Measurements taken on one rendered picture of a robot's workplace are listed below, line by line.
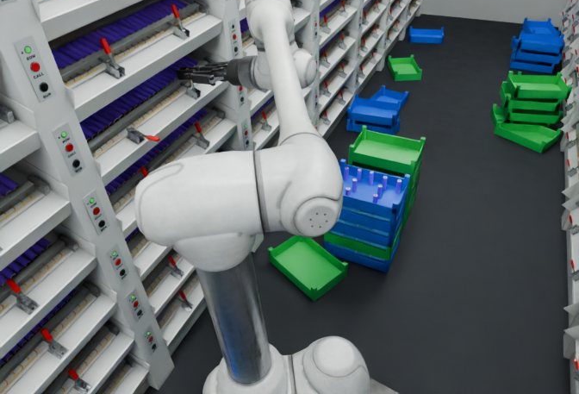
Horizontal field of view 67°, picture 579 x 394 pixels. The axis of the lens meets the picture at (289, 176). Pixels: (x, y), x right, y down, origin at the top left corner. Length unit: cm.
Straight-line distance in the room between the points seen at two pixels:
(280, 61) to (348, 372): 70
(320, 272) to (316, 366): 94
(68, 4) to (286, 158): 60
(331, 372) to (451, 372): 80
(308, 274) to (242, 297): 117
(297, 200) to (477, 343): 136
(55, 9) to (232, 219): 60
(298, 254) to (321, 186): 143
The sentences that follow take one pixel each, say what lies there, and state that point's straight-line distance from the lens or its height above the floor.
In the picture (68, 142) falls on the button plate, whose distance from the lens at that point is 107.
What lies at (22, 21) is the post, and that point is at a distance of 98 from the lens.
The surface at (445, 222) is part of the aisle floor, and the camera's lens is 228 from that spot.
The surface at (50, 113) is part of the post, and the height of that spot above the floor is 109.
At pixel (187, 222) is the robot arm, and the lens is 65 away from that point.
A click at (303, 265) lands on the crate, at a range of 199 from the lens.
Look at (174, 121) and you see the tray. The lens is 133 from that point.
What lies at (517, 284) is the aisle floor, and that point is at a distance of 211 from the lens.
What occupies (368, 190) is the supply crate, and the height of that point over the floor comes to 32.
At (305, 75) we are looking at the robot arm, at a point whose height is 104.
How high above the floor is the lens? 152
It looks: 38 degrees down
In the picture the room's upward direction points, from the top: 3 degrees counter-clockwise
